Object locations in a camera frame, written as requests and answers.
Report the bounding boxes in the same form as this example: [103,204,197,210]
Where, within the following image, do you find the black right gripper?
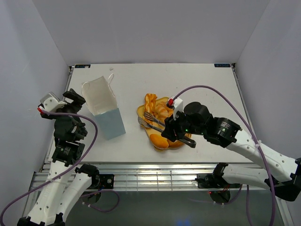
[160,108,205,143]

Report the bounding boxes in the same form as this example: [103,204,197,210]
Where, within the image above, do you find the blue white paper bag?
[81,74,126,140]

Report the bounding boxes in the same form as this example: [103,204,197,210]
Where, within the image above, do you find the orange round bun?
[149,134,169,150]

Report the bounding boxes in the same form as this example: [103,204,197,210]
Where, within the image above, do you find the metal serving tongs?
[138,112,196,148]

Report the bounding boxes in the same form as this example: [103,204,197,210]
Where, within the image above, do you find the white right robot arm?
[161,99,301,202]

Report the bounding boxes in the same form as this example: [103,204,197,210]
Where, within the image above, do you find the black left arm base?
[89,174,115,190]

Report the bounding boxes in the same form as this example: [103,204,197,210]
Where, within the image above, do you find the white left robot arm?
[17,89,100,226]

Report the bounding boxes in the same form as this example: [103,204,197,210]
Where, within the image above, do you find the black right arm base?
[195,173,240,189]

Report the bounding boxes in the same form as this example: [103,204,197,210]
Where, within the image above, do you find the sugar dusted oval bread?
[167,139,185,148]

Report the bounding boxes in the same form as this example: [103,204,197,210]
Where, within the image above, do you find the orange twisted bread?
[142,93,157,125]

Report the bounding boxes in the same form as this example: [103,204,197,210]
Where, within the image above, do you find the blue table corner sticker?
[74,64,91,68]

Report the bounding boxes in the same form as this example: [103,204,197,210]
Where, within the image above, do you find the yellow plastic tray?
[137,93,184,152]

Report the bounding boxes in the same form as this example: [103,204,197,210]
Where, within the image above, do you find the blue sticker right corner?
[214,64,231,68]

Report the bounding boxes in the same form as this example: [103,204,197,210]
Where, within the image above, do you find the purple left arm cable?
[0,108,120,223]

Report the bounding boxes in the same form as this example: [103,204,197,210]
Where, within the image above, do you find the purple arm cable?
[0,108,120,223]
[174,85,276,226]

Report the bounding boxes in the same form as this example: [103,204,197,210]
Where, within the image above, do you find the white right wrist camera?
[166,96,183,120]

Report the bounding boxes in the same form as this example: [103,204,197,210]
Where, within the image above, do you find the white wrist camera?
[38,92,67,115]
[166,96,183,120]

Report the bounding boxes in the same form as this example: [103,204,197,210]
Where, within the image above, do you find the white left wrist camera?
[38,92,67,115]

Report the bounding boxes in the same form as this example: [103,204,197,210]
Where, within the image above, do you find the glazed ring pastry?
[154,102,174,122]

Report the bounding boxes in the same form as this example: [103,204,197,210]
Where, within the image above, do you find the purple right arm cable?
[174,85,276,226]

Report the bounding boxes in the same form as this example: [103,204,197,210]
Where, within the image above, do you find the aluminium frame rail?
[30,163,283,191]

